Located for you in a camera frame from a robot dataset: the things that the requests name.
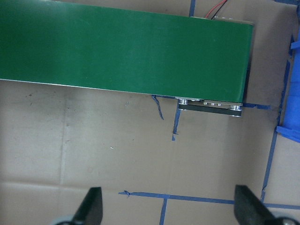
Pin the blue right storage bin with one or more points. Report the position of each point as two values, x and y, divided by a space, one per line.
290 127

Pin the green conveyor belt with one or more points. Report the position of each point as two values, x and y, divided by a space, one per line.
201 62

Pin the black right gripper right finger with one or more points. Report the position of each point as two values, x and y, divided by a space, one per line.
249 210

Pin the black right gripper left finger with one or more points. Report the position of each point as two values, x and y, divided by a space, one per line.
90 211

